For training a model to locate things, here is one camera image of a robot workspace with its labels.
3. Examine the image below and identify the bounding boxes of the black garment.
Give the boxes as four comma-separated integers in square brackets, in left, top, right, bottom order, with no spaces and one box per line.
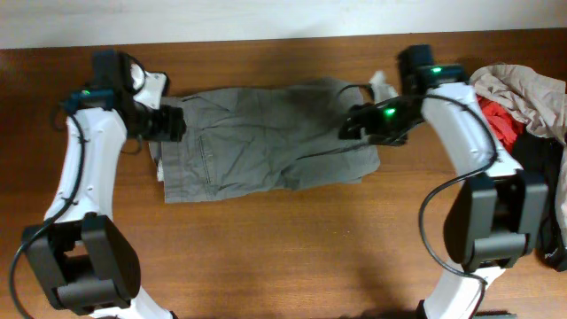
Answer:
[511,132,566,273]

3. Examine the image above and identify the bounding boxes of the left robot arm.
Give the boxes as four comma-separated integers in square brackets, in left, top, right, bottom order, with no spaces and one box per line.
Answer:
[14,50,186,318]

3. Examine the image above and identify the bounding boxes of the beige garment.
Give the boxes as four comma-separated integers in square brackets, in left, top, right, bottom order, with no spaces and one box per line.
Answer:
[470,64,566,239]

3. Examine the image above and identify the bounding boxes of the grey cargo shorts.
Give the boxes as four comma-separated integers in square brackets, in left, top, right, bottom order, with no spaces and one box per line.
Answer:
[150,77,380,204]

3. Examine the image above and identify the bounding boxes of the left black cable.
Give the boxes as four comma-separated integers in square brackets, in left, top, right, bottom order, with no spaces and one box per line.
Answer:
[8,52,147,319]

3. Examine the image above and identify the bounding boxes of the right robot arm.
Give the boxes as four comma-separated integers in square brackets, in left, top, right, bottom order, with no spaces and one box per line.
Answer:
[338,44,548,319]

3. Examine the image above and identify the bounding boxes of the red garment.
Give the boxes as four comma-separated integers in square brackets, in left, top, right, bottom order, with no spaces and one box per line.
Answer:
[477,96,525,152]

